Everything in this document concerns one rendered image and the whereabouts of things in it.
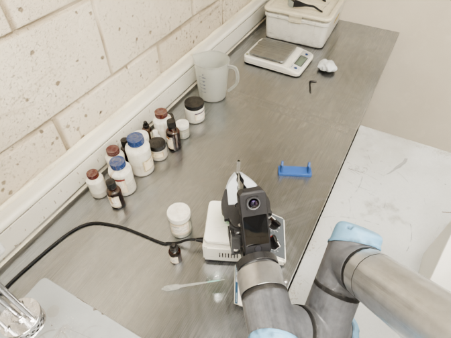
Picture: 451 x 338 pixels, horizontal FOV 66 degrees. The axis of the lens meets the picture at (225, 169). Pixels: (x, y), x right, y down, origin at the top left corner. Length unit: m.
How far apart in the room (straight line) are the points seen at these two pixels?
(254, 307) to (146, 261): 0.42
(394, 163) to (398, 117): 1.05
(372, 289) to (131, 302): 0.56
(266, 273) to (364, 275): 0.15
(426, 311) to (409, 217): 0.67
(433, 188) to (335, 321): 0.69
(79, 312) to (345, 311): 0.57
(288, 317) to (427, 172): 0.80
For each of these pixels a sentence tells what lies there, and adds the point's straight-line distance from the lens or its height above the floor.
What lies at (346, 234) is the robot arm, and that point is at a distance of 0.57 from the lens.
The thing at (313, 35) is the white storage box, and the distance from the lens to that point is 1.71.
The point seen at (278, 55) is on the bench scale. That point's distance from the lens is 1.55.
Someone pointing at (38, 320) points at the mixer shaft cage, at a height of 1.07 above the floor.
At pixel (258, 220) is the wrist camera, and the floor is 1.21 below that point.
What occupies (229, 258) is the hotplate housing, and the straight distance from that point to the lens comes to 0.87.
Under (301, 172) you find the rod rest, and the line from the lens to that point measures 1.08.
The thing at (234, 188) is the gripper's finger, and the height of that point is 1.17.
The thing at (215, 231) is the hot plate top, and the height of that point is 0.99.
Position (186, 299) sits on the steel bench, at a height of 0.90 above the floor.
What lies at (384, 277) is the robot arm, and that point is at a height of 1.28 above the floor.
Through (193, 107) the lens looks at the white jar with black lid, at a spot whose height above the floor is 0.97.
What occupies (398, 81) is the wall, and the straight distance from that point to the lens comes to 2.13.
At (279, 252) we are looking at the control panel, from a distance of 0.87.
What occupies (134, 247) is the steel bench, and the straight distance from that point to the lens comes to 0.94.
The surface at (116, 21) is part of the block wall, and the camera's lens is 1.09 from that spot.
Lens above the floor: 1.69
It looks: 47 degrees down
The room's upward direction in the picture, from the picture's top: straight up
